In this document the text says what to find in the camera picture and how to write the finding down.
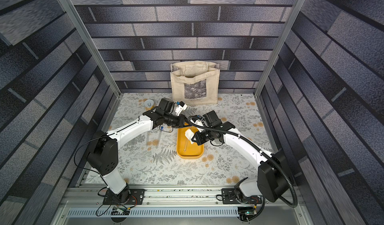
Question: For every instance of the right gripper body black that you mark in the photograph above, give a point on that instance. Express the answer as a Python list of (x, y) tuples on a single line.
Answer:
[(199, 136)]

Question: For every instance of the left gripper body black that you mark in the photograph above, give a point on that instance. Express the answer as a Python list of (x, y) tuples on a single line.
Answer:
[(177, 122)]

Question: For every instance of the white wipe cloth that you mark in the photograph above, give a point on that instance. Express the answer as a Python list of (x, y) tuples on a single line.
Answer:
[(189, 134)]

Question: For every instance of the test tube blue cap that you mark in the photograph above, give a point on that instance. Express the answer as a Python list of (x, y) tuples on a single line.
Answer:
[(148, 139), (187, 142), (158, 140)]

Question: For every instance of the yellow plastic tray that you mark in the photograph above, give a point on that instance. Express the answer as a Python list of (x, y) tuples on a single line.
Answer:
[(194, 150)]

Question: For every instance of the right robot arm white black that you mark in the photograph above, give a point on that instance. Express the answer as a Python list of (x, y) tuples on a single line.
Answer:
[(273, 180)]

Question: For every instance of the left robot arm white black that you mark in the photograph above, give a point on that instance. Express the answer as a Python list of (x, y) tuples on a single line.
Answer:
[(103, 149)]

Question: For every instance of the beige canvas tote bag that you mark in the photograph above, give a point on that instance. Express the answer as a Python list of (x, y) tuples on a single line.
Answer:
[(195, 82)]

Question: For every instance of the right controller board green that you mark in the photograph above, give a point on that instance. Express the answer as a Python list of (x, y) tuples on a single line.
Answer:
[(246, 214)]

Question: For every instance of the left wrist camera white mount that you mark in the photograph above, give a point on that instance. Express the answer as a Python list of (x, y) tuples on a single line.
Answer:
[(180, 107)]

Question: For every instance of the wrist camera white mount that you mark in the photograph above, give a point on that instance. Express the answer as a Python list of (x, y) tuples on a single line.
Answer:
[(199, 121), (180, 107)]

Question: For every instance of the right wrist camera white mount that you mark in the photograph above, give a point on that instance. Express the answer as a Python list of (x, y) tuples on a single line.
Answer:
[(199, 121)]

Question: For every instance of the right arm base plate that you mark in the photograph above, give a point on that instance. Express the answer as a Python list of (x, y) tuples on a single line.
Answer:
[(235, 197)]

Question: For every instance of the aluminium mounting rail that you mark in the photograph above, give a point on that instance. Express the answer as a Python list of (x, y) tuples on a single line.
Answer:
[(161, 205)]

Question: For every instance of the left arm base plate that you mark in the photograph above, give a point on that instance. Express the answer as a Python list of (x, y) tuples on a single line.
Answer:
[(126, 197)]

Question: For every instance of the left controller board with wires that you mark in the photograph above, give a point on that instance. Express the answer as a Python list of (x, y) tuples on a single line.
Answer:
[(119, 209)]

